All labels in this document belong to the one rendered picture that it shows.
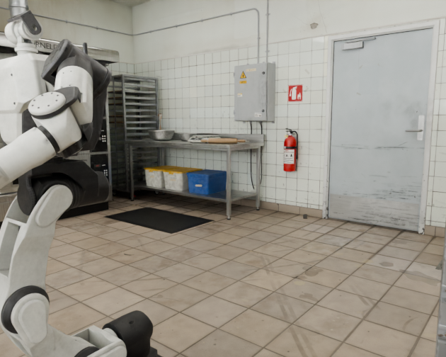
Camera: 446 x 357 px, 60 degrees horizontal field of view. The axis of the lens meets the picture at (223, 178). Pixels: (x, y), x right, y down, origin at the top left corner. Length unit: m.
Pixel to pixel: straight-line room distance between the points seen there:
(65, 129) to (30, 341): 0.73
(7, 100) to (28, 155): 0.44
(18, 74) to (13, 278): 0.59
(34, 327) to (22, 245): 0.25
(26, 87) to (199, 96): 4.63
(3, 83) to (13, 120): 0.11
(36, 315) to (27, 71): 0.71
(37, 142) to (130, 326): 1.00
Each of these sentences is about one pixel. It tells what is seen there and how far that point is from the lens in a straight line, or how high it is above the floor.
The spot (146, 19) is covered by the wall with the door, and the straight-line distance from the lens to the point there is 6.71.
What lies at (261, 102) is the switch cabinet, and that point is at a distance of 4.84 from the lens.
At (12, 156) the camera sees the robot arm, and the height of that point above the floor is 1.08.
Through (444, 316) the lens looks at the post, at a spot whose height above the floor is 0.72.
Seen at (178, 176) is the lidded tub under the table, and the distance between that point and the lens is 5.18.
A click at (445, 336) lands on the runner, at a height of 0.68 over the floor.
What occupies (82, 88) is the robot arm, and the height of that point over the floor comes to 1.22.
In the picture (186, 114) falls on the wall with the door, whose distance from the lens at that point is 5.91.
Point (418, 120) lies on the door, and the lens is 4.38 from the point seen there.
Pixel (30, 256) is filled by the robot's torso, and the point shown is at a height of 0.74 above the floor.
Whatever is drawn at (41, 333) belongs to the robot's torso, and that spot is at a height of 0.50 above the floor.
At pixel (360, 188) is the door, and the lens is 4.58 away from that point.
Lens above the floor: 1.14
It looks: 8 degrees down
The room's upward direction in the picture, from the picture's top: straight up
